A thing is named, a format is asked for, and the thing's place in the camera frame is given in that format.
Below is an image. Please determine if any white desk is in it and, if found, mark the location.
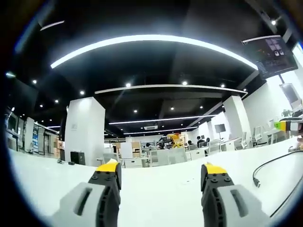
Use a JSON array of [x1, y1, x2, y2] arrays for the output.
[[6, 136, 303, 227]]

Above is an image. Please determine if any white whiteboard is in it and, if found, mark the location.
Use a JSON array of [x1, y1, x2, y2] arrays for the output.
[[120, 142, 134, 159]]

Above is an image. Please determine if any straight ceiling light strip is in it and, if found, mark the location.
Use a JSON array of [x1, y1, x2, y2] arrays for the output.
[[108, 114, 218, 125]]

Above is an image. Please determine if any black box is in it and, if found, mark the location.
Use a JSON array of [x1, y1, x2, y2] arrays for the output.
[[70, 151, 86, 166]]

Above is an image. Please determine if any long curved ceiling light strip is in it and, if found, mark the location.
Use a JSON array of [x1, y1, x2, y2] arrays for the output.
[[50, 34, 259, 71]]

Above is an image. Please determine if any white square pillar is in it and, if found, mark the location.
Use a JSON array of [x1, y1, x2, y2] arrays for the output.
[[64, 96, 106, 166]]

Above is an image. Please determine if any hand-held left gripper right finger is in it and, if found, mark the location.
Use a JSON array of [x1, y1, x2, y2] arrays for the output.
[[200, 162, 271, 227]]

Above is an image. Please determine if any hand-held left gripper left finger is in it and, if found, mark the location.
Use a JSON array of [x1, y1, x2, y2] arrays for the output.
[[52, 158, 123, 227]]

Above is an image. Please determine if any black data cable USB plug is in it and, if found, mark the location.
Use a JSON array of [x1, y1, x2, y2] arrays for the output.
[[252, 149, 303, 189]]

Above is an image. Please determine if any hanging dark monitor screen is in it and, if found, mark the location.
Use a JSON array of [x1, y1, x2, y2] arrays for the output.
[[241, 35, 299, 80]]

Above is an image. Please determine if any small tilted wall screen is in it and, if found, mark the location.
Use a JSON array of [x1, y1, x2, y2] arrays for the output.
[[279, 82, 297, 103]]

